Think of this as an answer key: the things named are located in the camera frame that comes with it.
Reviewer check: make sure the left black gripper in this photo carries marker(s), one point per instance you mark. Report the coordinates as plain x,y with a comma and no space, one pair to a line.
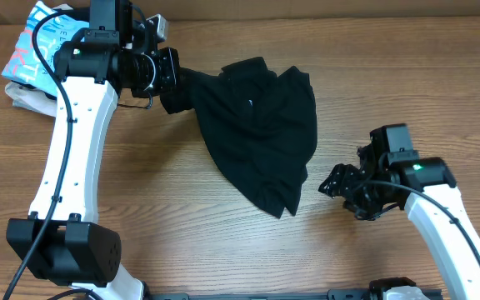
171,73

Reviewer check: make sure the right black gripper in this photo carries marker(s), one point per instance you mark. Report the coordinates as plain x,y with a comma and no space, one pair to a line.
340,182

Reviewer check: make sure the black t-shirt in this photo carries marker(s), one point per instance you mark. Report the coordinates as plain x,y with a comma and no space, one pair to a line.
259,127

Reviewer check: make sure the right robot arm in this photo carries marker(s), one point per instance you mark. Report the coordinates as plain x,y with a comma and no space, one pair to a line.
433,202

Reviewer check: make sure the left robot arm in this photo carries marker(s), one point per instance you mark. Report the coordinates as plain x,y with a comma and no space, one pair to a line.
60,239

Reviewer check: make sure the light blue printed t-shirt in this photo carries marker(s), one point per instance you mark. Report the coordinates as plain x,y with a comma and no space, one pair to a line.
24,66

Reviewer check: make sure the beige folded garment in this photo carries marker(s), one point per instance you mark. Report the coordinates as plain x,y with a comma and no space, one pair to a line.
31,99

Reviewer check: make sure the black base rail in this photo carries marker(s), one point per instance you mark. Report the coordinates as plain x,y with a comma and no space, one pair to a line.
332,294

